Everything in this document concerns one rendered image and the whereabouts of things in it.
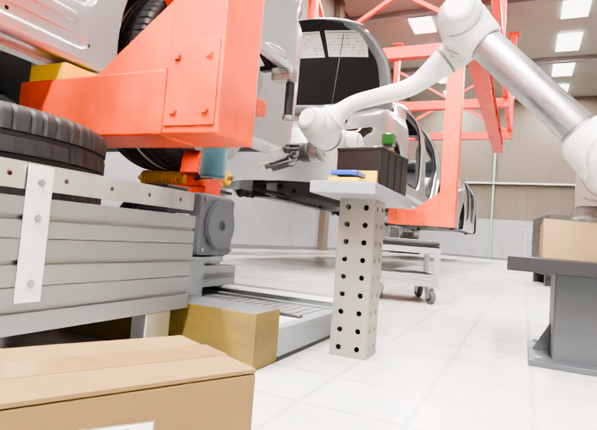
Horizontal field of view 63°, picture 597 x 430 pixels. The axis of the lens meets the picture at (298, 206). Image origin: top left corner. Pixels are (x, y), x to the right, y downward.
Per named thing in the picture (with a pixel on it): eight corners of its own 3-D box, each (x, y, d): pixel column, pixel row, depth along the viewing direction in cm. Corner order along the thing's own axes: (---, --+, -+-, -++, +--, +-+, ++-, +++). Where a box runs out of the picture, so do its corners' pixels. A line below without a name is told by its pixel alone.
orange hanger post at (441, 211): (391, 224, 532) (405, 5, 547) (456, 227, 503) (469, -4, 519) (387, 223, 517) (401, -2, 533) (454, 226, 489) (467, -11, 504)
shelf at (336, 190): (360, 206, 161) (361, 197, 162) (411, 209, 154) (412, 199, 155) (308, 192, 123) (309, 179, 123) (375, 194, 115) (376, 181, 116)
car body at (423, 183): (347, 219, 919) (353, 136, 929) (449, 226, 841) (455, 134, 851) (181, 187, 471) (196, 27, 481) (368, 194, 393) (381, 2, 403)
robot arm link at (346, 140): (331, 142, 191) (314, 127, 180) (369, 135, 182) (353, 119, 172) (330, 167, 187) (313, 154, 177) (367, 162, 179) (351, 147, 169)
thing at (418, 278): (438, 306, 257) (441, 241, 259) (369, 299, 261) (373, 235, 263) (425, 297, 299) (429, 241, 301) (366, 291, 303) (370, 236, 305)
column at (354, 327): (341, 347, 140) (352, 201, 142) (375, 353, 136) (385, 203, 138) (329, 354, 131) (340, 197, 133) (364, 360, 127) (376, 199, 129)
